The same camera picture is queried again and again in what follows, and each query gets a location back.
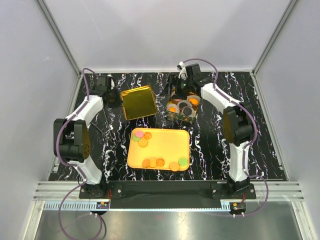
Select gold tin lid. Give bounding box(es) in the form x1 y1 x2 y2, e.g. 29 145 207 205
120 85 158 121

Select orange swirl cookie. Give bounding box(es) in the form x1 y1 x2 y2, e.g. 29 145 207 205
156 158 165 167
143 132 152 140

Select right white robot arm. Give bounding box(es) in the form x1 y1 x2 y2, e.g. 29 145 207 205
161 61 258 199

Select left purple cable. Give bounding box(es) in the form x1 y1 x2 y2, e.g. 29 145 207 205
55 67 107 240

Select aluminium frame post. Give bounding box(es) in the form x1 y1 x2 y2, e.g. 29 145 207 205
252 0 300 75
35 0 81 77

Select yellow serving tray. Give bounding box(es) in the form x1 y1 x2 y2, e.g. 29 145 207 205
127 128 190 172

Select orange swirl cookie top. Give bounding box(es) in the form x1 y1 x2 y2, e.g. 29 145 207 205
143 132 152 140

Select left aluminium frame post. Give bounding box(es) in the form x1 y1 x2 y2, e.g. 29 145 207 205
35 0 81 77

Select orange swirl cookie bottom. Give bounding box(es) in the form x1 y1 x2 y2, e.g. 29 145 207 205
156 158 165 167

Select white paper cup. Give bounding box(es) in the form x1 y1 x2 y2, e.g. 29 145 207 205
187 95 200 106
181 106 195 118
177 100 192 110
166 103 180 114

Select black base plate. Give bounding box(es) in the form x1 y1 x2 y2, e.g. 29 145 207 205
79 180 257 207

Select white paper cup centre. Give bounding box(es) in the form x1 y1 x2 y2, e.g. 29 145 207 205
177 100 192 110

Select white paper cup front right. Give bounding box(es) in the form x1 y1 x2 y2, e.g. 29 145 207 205
181 106 195 118

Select metal serving tongs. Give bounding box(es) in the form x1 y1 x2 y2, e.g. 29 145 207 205
90 108 117 149

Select round tan biscuit bottom right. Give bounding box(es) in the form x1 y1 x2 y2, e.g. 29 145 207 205
169 162 180 172

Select green sandwich cookie top left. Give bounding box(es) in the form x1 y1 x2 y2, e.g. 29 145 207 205
132 135 141 142

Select white paper cup back right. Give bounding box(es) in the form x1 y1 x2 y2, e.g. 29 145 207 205
187 95 200 106

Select orange fish cookie top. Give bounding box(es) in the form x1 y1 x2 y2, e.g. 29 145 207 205
188 97 199 106

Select orange fish cookie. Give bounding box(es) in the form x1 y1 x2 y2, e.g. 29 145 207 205
188 97 199 106
168 107 176 113

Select green sandwich cookie bottom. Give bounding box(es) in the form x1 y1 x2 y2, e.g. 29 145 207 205
178 157 188 167

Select orange shell cookie bottom left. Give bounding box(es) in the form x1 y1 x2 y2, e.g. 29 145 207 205
142 159 149 168

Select green sandwich cookie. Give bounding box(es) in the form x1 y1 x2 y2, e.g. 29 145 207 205
178 157 188 167
132 135 141 142

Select black sandwich cookie bottom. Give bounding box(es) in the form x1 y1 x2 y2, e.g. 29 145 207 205
183 107 193 116

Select round tan biscuit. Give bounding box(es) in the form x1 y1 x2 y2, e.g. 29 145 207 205
169 162 180 172
138 137 148 148
148 158 158 168

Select right aluminium frame post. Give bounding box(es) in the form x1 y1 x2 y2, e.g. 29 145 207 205
252 0 300 75

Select green gold cookie tin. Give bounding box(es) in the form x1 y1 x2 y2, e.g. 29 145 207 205
165 92 201 127

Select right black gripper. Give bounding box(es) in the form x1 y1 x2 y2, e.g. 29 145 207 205
159 74 193 100

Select round tan biscuit top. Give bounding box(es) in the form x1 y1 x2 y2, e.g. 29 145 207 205
138 137 148 148

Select black sandwich cookie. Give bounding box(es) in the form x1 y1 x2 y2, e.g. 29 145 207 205
178 100 191 109
183 107 193 116

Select white paper cup front left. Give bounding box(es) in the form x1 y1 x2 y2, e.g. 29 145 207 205
166 103 180 114

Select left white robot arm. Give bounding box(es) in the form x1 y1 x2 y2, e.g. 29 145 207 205
53 74 122 198

